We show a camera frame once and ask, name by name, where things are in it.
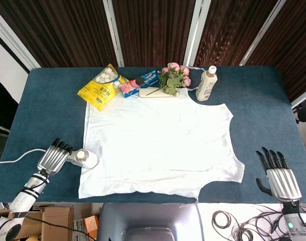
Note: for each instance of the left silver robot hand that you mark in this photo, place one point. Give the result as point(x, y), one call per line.
point(53, 158)

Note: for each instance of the beige bottle brown cap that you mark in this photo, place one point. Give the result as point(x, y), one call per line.
point(206, 84)

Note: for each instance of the dark blue table cloth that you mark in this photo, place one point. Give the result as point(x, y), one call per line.
point(42, 118)

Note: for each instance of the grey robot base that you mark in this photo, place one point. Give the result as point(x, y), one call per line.
point(149, 222)

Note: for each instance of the white oval tray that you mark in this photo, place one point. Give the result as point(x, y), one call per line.
point(155, 93)

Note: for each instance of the blue pink cookie box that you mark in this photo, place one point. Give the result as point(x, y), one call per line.
point(139, 84)

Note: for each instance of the yellow snack bag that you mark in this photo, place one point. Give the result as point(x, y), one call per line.
point(102, 86)

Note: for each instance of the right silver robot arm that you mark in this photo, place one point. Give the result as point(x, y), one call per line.
point(294, 221)

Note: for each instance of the white sleeveless shirt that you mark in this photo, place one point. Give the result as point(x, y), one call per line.
point(157, 140)

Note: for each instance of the orange small box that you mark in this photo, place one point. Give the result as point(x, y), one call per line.
point(90, 223)

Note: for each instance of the pink rose bouquet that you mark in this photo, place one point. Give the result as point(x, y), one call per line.
point(174, 77)

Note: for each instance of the dark folding screen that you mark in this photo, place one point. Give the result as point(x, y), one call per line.
point(152, 30)

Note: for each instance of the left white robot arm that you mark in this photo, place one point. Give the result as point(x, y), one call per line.
point(22, 200)

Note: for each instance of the white electric iron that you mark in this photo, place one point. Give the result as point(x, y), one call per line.
point(83, 158)

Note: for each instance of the brown cardboard box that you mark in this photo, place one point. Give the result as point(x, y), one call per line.
point(54, 221)

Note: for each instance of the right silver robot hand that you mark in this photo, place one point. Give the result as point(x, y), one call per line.
point(283, 180)

